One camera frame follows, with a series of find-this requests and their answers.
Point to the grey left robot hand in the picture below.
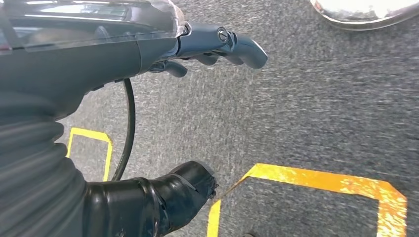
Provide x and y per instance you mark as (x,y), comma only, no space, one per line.
(82,59)

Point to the yellow floor tape square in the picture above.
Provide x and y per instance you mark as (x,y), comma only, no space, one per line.
(311,180)
(88,134)

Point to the shiny silver rounded object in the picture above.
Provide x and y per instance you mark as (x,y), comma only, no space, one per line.
(360,13)

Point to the black glossy taped tube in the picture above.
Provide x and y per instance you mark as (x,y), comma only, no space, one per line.
(147,202)

